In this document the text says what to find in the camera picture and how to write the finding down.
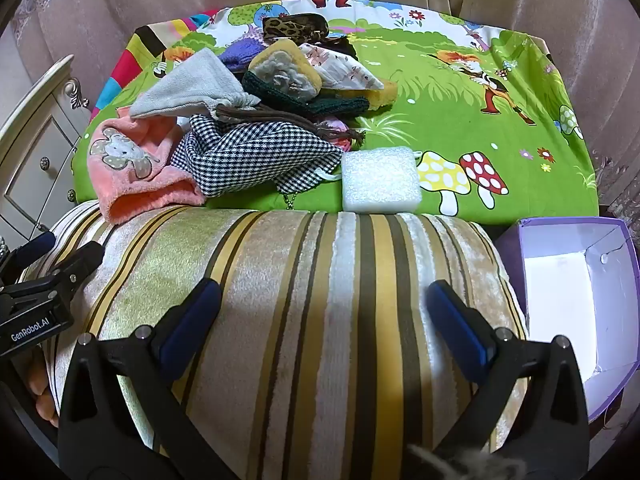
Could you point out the white dresser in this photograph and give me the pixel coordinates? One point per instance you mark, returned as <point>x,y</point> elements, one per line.
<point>35,160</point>

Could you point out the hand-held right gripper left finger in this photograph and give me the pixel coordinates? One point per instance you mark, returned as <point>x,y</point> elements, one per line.
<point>192,320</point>

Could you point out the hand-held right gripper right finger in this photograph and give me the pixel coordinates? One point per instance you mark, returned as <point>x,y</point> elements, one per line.
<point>460,325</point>

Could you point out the person's left hand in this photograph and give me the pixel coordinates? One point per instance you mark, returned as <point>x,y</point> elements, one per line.
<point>42,390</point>

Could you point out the pink fleece hat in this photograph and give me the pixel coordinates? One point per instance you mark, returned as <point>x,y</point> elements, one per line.
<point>150,185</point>

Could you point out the purple cardboard box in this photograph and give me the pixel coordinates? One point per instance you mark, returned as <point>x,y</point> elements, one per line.
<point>560,285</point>

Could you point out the dark green knit cloth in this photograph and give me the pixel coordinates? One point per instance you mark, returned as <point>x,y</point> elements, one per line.
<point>280,100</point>

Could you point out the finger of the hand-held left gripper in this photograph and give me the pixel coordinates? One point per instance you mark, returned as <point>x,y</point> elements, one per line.
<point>35,247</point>
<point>75,265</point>

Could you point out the striped velvet cushion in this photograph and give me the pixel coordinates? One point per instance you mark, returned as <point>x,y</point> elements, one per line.
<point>320,335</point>

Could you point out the cartoon printed blanket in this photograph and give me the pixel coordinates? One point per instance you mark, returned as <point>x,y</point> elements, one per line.
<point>450,120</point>

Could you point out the worn yellow sponge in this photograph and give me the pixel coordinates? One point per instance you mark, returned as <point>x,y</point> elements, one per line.
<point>285,72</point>

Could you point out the purple striped knit hat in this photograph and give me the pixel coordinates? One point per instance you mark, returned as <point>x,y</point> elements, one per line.
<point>240,57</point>

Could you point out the leopard print pouch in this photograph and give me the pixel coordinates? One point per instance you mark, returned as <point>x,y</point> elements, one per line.
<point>292,27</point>

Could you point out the white foam block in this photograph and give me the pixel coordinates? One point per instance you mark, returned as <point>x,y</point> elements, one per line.
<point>380,180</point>

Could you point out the dark brown cloth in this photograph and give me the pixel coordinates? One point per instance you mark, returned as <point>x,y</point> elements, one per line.
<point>345,45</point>

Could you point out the floral printed pouch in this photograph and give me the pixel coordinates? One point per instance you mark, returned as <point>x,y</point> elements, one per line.
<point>345,70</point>

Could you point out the pink round pouch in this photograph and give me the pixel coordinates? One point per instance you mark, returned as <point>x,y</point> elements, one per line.
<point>334,127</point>

